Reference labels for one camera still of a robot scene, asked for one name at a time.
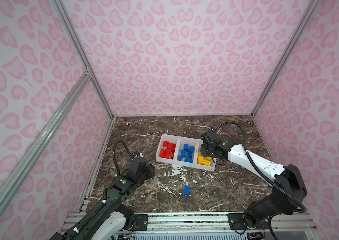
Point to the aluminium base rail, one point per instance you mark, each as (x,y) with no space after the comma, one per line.
(207,226)

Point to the long red brick slanted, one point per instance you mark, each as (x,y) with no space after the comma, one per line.
(171,147)

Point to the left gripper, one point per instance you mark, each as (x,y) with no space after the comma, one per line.
(150,169)

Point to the right corner frame post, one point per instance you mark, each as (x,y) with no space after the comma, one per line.
(308,14)

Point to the lone yellow brick front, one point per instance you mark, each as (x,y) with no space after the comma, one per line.
(200,160)

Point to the blue studded brick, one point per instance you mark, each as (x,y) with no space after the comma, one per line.
(190,154)

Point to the white middle bin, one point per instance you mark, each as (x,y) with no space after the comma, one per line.
(190,142)

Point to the diagonal aluminium frame bar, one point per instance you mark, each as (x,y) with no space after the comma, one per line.
(18,176)

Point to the white right bin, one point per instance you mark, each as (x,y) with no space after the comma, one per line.
(198,153)

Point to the white bin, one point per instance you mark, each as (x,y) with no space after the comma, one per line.
(190,142)
(198,153)
(170,139)

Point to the left corner frame post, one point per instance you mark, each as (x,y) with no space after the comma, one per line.
(68,26)

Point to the white left bin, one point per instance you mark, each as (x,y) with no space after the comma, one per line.
(170,139)

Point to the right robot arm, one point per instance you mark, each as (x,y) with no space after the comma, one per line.
(288,189)

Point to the corner frame post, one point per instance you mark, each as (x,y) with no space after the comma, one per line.
(308,14)
(68,26)

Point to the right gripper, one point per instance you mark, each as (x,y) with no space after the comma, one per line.
(202,151)

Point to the long yellow brick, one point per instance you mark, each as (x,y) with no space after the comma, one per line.
(206,163)

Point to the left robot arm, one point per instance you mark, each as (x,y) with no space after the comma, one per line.
(110,215)

